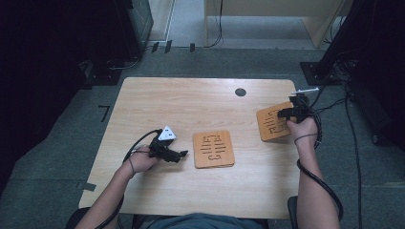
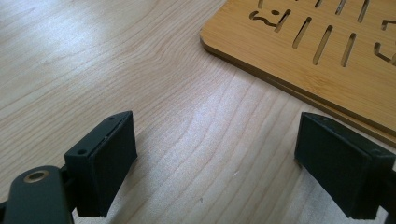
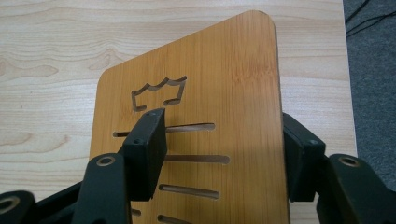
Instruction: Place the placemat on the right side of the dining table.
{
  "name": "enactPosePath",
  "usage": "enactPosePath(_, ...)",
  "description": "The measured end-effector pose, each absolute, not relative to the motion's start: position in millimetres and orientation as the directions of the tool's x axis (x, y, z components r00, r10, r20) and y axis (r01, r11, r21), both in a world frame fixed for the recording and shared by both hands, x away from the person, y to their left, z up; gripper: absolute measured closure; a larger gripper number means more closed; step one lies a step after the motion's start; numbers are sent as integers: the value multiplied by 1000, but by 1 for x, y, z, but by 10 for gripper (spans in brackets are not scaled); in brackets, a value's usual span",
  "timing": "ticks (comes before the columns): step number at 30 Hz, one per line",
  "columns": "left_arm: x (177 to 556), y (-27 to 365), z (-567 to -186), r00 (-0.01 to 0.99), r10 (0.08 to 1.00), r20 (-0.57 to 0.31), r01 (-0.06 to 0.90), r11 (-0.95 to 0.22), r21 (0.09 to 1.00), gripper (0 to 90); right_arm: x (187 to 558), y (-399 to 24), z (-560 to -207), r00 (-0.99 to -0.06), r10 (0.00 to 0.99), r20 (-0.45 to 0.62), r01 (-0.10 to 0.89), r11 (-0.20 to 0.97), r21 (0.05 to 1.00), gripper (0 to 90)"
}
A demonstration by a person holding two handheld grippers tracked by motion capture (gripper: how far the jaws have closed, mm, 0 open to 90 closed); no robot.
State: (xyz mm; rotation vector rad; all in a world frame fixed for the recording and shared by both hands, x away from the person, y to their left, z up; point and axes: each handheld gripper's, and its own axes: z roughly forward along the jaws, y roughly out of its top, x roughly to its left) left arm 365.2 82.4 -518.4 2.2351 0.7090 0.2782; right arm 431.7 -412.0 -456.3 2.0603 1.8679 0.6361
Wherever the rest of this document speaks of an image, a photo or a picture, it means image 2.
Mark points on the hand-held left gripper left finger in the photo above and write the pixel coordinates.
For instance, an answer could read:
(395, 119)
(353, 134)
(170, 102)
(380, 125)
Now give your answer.
(99, 165)

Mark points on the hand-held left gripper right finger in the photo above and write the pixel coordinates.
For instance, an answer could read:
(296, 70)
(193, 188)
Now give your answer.
(339, 168)

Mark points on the slotted bamboo trivet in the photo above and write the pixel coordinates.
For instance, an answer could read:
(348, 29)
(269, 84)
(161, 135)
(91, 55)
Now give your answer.
(358, 123)
(342, 77)

